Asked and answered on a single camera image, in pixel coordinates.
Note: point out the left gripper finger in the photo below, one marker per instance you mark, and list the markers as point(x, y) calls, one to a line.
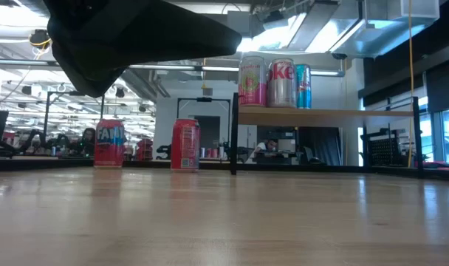
point(117, 33)

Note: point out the red Coca-Cola can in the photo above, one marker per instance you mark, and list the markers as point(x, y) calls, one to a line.
point(185, 144)

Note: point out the pink and silver soda can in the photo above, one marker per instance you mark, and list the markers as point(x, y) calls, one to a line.
point(253, 92)

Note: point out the silver Diet Coke can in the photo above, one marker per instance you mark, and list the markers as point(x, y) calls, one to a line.
point(281, 92)

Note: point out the blue silver Red Bull can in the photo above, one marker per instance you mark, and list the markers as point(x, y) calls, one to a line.
point(304, 88)

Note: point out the black background robot arm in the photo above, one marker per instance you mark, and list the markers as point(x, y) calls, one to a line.
point(164, 152)

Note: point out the wooden shelf with black posts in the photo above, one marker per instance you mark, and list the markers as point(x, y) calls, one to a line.
point(320, 117)

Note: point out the long ceiling tube light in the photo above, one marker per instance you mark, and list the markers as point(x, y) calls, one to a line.
point(173, 67)

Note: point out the grey hanging outlet box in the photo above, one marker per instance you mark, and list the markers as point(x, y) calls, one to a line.
point(207, 91)

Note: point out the person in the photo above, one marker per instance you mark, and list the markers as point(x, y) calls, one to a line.
point(88, 138)
point(263, 147)

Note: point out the red Fanta can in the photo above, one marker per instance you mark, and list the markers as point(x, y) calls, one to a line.
point(109, 147)

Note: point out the red tool chest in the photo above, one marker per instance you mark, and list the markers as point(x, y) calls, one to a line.
point(145, 149)

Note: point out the grey ceiling box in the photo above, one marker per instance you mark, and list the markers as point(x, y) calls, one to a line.
point(243, 20)

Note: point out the silver background can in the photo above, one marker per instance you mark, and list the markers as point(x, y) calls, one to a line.
point(203, 153)

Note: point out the pink background can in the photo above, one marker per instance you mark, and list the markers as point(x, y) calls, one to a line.
point(212, 153)

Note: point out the dark curtain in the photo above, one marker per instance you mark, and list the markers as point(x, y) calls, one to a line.
point(320, 146)

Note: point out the black perforated cart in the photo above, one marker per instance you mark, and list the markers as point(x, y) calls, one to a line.
point(385, 149)

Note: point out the black aluminium table frame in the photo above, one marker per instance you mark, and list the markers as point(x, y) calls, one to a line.
point(147, 164)

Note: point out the silver ceiling air duct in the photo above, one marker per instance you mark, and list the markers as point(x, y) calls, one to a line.
point(376, 37)

